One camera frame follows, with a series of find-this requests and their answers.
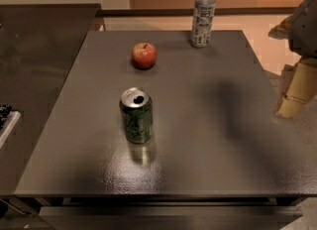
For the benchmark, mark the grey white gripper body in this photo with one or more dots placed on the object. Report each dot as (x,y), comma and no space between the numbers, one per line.
(304,29)

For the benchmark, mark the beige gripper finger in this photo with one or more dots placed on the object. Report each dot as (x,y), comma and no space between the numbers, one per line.
(297,87)

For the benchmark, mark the clear blue-label plastic bottle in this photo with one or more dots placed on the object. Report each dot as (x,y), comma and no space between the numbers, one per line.
(203,15)

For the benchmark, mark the red apple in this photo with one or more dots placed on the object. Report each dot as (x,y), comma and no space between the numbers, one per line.
(144,55)

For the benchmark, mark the green soda can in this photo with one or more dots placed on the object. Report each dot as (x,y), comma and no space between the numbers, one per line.
(137,114)

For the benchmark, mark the drawer front under table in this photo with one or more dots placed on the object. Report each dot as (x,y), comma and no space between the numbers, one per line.
(170,217)

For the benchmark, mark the dark side counter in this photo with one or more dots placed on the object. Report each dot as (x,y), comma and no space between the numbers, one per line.
(38,46)

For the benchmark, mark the keyboard on white tray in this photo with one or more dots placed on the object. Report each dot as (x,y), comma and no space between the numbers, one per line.
(8,120)

